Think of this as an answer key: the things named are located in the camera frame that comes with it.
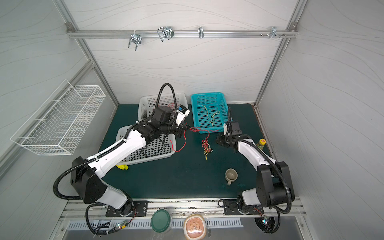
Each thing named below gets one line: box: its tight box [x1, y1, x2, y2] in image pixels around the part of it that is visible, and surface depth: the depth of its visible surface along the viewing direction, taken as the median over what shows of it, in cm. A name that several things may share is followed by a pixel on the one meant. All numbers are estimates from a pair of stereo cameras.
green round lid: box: [150, 208, 171, 233], surface depth 63 cm
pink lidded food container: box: [183, 213, 207, 240], surface depth 68 cm
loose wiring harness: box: [85, 203, 137, 238], surface depth 69 cm
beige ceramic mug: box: [225, 168, 238, 186], surface depth 83 cm
